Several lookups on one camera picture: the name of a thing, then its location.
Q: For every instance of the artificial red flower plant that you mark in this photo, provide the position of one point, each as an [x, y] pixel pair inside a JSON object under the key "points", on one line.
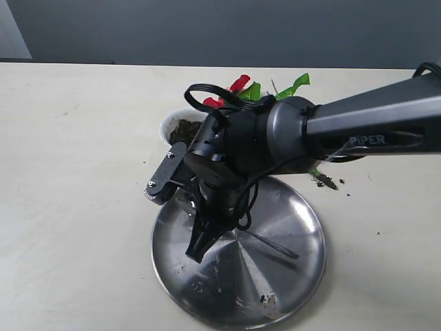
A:
{"points": [[243, 89]]}

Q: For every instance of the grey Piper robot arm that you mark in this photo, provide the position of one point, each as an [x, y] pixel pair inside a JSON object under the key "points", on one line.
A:
{"points": [[293, 134]]}

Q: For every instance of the dark potting soil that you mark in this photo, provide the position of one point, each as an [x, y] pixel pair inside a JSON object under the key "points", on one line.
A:
{"points": [[185, 131]]}

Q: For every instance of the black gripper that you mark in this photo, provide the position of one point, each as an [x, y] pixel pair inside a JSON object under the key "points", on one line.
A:
{"points": [[222, 156]]}

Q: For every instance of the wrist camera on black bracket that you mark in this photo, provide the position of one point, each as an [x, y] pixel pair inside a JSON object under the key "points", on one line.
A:
{"points": [[171, 174]]}

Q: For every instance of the white plastic flower pot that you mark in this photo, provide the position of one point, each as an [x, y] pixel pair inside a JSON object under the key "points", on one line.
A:
{"points": [[171, 121]]}

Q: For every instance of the round steel plate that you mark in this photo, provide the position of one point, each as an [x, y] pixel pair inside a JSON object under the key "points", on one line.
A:
{"points": [[242, 282]]}

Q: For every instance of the steel spoon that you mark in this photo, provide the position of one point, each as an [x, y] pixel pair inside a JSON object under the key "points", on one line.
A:
{"points": [[281, 249]]}

